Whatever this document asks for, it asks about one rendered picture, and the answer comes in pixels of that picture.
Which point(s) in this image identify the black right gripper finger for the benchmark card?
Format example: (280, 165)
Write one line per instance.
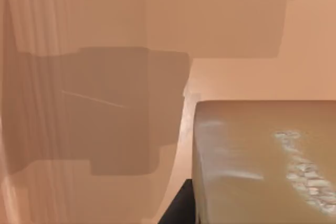
(182, 208)

